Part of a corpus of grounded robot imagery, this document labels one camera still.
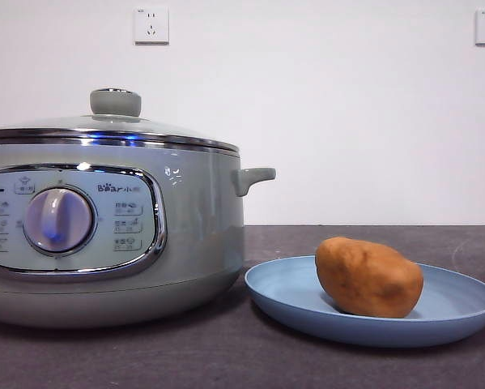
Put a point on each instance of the glass lid with green knob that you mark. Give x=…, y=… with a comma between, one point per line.
x=116, y=101

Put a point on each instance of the blue round plate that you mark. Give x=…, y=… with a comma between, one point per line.
x=286, y=291

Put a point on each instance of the pale green electric steamer pot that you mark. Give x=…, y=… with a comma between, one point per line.
x=193, y=243

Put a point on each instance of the brown potato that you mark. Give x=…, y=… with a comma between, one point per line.
x=367, y=275

